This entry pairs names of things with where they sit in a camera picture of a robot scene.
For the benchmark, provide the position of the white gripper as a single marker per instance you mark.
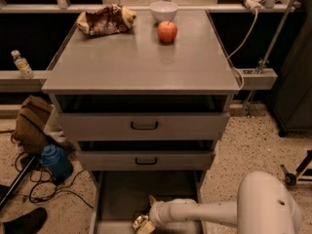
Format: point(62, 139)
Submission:
point(158, 213)

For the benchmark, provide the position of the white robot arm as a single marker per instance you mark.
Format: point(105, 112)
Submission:
point(263, 206)

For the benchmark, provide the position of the grey open bottom drawer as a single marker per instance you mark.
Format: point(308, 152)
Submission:
point(123, 196)

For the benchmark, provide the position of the grey middle drawer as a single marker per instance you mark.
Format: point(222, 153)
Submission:
point(125, 161)

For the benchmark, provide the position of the grey drawer cabinet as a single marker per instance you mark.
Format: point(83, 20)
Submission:
point(136, 73)

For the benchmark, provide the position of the grey top drawer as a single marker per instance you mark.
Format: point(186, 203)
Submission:
point(116, 126)

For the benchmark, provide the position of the blue water jug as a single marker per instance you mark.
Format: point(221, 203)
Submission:
point(56, 161)

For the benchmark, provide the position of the black shoe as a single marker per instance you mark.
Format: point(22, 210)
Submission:
point(29, 223)

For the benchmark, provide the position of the black wheeled stand leg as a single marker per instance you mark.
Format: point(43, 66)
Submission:
point(302, 173)

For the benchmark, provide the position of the brown backpack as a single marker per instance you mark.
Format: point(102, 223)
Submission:
point(31, 122)

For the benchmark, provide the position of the dark cabinet at right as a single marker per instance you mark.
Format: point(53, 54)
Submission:
point(291, 97)

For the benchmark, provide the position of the red apple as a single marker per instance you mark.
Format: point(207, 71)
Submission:
point(167, 31)

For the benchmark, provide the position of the clear plastic water bottle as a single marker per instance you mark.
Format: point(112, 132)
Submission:
point(22, 65)

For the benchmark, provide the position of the brown crumpled chip bag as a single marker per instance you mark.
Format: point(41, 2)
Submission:
point(111, 19)

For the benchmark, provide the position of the white bowl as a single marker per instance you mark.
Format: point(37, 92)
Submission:
point(163, 10)

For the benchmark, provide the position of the metal tripod pole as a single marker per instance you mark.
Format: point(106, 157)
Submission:
point(256, 72)

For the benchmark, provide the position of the black middle drawer handle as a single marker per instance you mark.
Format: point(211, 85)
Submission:
point(146, 161)

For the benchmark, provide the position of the black drawer handle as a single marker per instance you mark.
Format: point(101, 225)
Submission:
point(146, 161)
point(144, 127)

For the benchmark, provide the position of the black top drawer handle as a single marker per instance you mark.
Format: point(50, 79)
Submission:
point(144, 127)

